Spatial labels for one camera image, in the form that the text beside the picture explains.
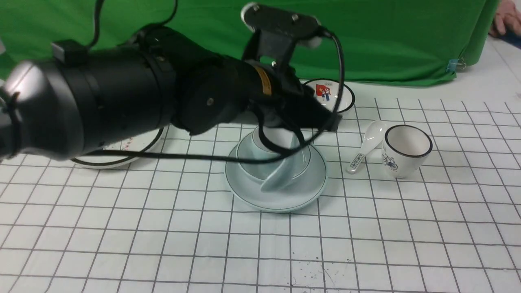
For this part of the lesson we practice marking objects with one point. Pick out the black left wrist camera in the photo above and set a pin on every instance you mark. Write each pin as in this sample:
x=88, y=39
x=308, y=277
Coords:
x=277, y=32

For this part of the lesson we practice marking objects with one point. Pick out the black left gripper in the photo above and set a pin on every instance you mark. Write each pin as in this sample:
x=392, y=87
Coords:
x=284, y=102

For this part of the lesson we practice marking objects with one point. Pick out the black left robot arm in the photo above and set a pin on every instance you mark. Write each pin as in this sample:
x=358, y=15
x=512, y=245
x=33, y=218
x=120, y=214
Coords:
x=77, y=102

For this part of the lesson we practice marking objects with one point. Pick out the blue binder clip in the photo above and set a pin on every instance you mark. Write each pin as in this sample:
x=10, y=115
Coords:
x=456, y=64

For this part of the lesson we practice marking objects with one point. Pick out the pale blue ceramic bowl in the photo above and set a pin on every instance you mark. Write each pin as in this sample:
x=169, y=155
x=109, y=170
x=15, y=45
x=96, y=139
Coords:
x=259, y=172

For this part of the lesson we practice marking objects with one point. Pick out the green backdrop cloth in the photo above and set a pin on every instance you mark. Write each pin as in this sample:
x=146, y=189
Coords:
x=390, y=42

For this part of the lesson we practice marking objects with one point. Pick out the white cup with black rim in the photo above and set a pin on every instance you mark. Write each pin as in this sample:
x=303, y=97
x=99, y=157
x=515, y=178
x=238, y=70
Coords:
x=404, y=150

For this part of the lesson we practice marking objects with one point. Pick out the white bowl with red picture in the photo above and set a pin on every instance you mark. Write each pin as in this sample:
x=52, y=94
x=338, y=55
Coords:
x=328, y=91

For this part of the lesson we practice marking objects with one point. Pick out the pale blue ceramic plate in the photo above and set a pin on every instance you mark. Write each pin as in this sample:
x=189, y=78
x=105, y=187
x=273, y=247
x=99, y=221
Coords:
x=303, y=191

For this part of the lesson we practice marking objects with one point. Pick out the white spoon with printed handle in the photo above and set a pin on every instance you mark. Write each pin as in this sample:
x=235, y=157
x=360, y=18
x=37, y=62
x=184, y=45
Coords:
x=373, y=137

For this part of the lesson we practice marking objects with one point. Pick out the pale blue ceramic cup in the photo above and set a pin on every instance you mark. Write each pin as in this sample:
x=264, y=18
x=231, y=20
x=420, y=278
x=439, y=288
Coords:
x=278, y=136

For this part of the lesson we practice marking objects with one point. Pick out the white grid tablecloth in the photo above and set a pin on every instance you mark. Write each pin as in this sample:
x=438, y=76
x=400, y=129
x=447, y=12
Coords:
x=453, y=226

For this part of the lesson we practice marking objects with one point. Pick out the person hand at edge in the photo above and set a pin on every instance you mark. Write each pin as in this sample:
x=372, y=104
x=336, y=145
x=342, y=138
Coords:
x=507, y=18

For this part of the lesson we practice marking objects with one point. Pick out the pale blue ceramic spoon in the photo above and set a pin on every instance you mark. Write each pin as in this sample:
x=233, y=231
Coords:
x=288, y=170

